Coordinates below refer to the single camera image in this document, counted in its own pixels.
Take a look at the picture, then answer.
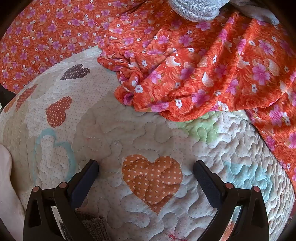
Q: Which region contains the white grey cloth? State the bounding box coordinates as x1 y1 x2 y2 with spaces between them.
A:
236 0 281 25

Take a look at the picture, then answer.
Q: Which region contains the grey knit sock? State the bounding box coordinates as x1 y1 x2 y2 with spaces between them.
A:
59 210 107 241

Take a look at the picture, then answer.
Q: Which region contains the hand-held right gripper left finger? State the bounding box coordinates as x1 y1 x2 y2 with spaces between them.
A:
23 159 100 241

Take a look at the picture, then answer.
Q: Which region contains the quilted heart patchwork blanket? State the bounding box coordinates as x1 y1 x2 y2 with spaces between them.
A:
0 45 296 241

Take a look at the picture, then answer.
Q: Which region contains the grey fleece cloth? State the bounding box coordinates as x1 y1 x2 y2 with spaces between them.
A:
168 0 231 23

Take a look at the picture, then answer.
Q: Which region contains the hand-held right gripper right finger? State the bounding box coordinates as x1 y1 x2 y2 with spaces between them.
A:
193 160 270 241

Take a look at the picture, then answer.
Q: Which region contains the orange floral garment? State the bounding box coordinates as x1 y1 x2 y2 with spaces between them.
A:
0 0 296 181

